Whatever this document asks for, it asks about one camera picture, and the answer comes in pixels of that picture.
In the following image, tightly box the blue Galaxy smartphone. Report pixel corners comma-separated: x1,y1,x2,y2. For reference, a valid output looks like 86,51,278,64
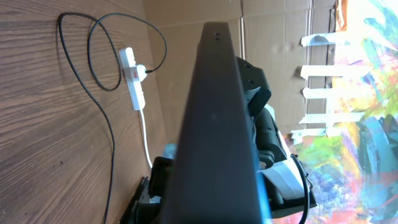
160,22,271,223

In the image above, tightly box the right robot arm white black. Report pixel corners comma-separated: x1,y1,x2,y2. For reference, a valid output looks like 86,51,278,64
149,55,316,223

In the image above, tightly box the white USB charger plug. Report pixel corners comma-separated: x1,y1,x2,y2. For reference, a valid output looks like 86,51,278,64
130,64,147,82

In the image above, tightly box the white power strip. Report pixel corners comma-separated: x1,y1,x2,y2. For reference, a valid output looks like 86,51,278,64
119,47,147,111

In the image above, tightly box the cardboard backdrop panel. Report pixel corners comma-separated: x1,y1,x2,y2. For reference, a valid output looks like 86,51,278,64
143,0,335,143

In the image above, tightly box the colourful painted poster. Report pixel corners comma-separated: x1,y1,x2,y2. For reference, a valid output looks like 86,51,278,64
288,0,397,223

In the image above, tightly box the white power strip cord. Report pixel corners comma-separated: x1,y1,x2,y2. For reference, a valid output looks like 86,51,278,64
139,108,154,170

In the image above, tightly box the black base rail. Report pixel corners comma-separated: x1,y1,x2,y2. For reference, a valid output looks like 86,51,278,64
119,177,162,224

